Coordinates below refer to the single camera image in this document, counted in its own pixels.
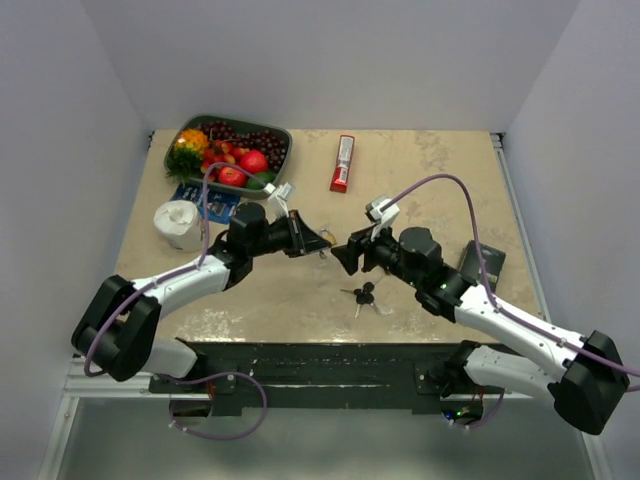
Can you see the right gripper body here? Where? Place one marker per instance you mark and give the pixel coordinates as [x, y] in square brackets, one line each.
[373, 248]

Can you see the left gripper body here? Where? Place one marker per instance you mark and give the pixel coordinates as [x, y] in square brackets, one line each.
[295, 247]

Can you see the small brass padlock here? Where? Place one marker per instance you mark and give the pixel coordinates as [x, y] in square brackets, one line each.
[328, 236]

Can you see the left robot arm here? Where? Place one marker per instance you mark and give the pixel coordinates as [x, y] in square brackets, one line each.
[118, 330]

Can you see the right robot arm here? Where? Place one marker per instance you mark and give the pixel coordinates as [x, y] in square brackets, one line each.
[580, 375]

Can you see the black key bunch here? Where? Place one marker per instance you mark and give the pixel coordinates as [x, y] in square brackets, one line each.
[364, 296]

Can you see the red toothpaste box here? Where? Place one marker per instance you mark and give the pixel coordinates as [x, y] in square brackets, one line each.
[339, 182]

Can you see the green avocado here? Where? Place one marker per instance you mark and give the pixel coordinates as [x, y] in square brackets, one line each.
[258, 180]

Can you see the blue card package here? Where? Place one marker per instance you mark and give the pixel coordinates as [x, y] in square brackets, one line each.
[220, 206]

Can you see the red apple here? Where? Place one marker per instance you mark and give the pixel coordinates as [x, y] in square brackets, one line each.
[254, 161]
[232, 177]

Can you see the dark grape bunch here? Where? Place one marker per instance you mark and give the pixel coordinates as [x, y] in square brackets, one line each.
[236, 138]

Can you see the white tissue roll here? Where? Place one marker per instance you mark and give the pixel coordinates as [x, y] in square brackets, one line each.
[180, 223]

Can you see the green black box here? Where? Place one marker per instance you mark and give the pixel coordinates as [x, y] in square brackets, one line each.
[493, 260]

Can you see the orange pineapple toy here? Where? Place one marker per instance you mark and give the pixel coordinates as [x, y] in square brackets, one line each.
[185, 156]

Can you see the green fruit tray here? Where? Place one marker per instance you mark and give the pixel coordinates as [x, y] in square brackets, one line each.
[210, 157]

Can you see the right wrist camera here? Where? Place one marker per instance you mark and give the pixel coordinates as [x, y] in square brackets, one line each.
[381, 212]

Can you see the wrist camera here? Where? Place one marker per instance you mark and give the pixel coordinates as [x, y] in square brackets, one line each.
[277, 197]
[381, 212]

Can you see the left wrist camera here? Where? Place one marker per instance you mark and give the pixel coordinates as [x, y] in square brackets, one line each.
[277, 197]

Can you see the black base frame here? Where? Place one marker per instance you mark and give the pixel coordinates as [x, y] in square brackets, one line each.
[421, 378]

